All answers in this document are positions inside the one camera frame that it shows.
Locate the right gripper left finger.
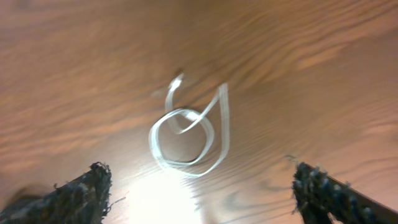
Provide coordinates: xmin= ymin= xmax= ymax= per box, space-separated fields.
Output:
xmin=1 ymin=162 xmax=112 ymax=224

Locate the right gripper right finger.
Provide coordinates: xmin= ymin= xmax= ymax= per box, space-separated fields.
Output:
xmin=292 ymin=162 xmax=397 ymax=224

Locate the white cable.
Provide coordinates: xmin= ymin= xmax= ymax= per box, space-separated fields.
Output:
xmin=148 ymin=73 xmax=231 ymax=177

